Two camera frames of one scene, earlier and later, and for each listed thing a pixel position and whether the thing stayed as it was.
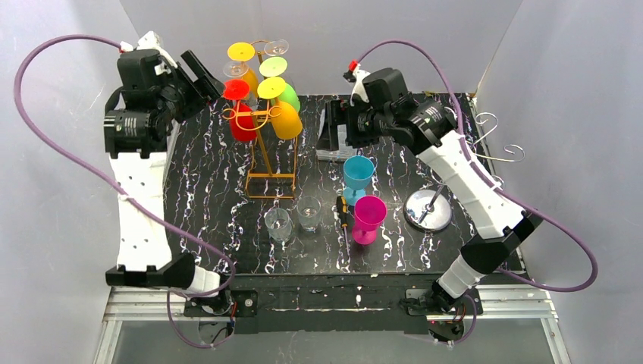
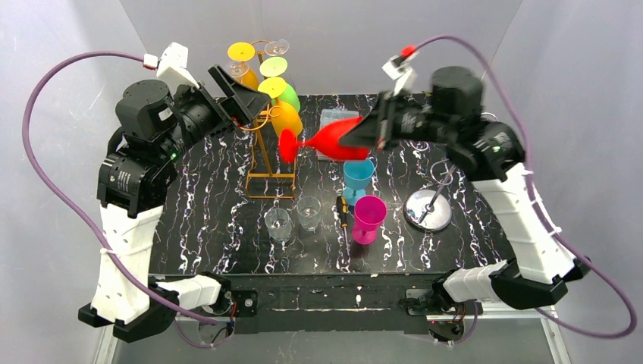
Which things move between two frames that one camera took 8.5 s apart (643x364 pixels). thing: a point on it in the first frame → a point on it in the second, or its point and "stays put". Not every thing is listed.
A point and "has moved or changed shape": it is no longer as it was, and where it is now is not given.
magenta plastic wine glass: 370,212 stays put
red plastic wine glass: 243,122 has moved or changed shape
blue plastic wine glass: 358,171 stays put
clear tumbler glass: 279,224 stays put
